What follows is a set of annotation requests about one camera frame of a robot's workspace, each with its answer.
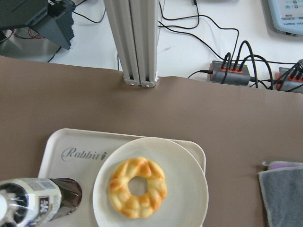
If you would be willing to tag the dark tea bottle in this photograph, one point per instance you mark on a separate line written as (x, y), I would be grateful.
(31, 202)

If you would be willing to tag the white round plate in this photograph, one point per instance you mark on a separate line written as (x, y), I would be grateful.
(187, 198)

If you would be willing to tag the grey usb hub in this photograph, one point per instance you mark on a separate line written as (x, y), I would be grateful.
(233, 77)
(289, 84)

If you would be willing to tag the braided ring donut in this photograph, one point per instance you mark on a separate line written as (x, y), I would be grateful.
(137, 188)

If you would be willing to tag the aluminium frame post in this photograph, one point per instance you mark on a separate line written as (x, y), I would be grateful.
(134, 25)

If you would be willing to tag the cream serving tray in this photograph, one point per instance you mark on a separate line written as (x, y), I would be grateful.
(79, 154)

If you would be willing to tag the right teach pendant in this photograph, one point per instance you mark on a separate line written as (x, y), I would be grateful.
(284, 16)

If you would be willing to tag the grey folded cloth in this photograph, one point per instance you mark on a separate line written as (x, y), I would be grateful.
(282, 192)

